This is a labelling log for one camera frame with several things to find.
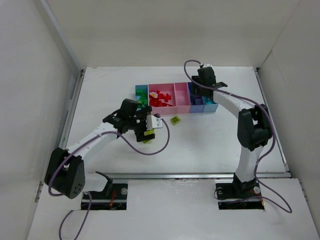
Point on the lime square duplo brick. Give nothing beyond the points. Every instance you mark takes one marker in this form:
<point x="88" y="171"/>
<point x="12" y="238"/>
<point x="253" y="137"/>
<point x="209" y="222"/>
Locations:
<point x="175" y="120"/>

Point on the lavender duplo brick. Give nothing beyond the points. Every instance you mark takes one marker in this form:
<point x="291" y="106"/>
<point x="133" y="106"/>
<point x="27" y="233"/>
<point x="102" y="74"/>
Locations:
<point x="198" y="101"/>

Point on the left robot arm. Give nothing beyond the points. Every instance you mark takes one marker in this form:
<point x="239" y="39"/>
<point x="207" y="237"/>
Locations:
<point x="67" y="173"/>

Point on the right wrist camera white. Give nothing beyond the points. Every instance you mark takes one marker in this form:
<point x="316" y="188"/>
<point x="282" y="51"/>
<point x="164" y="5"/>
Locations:
<point x="206" y="65"/>

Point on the teal frog duplo brick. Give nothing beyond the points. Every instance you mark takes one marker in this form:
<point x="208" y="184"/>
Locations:
<point x="208" y="101"/>

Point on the aluminium rail front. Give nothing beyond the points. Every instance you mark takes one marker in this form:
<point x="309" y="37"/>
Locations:
<point x="177" y="176"/>

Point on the purple flower duplo brick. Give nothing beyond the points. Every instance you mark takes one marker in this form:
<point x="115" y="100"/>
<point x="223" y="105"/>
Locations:
<point x="194" y="97"/>

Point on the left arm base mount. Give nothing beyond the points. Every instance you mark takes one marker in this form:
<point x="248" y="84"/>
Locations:
<point x="117" y="195"/>

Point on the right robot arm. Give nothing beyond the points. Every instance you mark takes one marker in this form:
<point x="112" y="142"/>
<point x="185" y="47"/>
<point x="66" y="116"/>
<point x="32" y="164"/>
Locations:
<point x="253" y="133"/>

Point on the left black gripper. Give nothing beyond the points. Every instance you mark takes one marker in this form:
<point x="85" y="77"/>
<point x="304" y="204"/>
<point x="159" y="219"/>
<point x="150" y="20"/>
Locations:
<point x="141" y="127"/>

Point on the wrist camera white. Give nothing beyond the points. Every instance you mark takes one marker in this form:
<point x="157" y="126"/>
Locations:
<point x="154" y="122"/>
<point x="206" y="65"/>

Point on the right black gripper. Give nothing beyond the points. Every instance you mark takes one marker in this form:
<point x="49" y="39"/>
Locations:
<point x="199" y="91"/>

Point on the light blue bin right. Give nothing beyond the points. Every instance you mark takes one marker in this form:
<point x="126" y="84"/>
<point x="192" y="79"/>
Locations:
<point x="209" y="105"/>

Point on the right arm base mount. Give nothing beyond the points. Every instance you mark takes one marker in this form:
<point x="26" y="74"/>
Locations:
<point x="230" y="197"/>

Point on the large pink bin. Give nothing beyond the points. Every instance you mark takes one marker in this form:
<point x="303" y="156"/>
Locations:
<point x="164" y="88"/>

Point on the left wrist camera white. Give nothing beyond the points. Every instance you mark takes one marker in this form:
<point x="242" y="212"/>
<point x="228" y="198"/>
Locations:
<point x="154" y="122"/>

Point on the lime green duplo stack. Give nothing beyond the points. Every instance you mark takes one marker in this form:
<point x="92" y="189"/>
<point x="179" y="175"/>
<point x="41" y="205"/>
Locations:
<point x="148" y="136"/>

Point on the red flower duplo brick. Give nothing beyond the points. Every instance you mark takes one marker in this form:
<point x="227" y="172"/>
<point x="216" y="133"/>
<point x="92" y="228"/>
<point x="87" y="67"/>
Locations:
<point x="153" y="94"/>

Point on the red duplo roof brick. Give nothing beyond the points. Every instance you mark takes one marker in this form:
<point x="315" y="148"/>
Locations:
<point x="161" y="101"/>

